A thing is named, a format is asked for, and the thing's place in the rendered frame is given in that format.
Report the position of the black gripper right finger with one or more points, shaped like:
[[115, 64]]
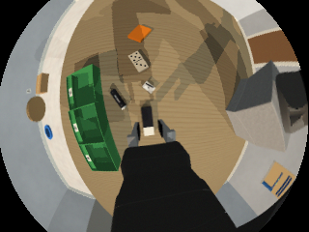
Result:
[[165, 132]]

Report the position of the beige domino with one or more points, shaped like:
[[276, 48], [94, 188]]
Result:
[[138, 61]]

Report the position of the green rack of three bins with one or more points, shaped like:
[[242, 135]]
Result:
[[103, 155]]

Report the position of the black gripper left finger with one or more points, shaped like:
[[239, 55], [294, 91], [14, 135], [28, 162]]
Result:
[[134, 138]]

